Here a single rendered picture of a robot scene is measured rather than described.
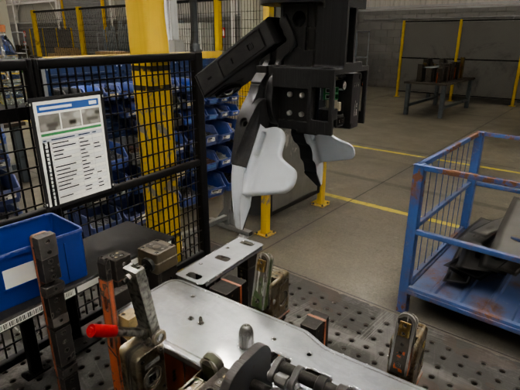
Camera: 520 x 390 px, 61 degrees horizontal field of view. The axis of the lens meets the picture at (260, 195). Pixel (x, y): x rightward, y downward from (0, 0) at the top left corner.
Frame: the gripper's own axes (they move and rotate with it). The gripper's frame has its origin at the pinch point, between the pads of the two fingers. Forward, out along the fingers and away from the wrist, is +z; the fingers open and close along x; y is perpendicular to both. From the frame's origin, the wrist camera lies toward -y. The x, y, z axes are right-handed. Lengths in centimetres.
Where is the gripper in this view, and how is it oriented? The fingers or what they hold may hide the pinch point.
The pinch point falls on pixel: (278, 204)
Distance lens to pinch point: 45.2
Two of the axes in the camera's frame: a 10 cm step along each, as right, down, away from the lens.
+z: 0.0, 9.4, 3.4
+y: 8.2, 1.9, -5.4
